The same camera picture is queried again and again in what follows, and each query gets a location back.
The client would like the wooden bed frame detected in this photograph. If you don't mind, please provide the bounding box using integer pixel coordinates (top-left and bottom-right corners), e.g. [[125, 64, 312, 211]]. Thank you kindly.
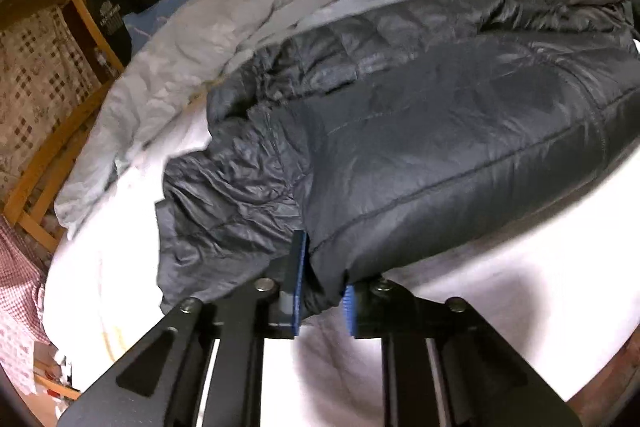
[[0, 0, 176, 253]]

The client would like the blue pillow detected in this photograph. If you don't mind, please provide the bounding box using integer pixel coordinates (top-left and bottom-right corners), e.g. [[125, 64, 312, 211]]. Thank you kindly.
[[122, 0, 261, 52]]

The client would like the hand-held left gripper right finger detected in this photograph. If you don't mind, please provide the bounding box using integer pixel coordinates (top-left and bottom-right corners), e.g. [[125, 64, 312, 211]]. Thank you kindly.
[[345, 279, 583, 427]]

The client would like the light blue duvet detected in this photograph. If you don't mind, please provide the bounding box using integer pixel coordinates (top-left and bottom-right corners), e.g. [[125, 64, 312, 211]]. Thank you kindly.
[[54, 0, 506, 240]]

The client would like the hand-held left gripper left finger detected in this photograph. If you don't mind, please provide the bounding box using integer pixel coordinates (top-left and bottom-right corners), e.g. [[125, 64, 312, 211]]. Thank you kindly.
[[57, 229, 307, 427]]

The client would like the red checked cloth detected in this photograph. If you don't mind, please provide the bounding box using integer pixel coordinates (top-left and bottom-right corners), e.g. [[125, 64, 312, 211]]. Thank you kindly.
[[0, 217, 51, 395]]

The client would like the brown patterned curtain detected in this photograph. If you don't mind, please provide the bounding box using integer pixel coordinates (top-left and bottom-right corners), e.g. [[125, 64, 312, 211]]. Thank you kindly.
[[0, 4, 108, 202]]

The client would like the black quilted down jacket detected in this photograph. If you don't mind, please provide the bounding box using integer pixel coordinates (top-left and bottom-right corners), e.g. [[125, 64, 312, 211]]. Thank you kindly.
[[155, 0, 640, 323]]

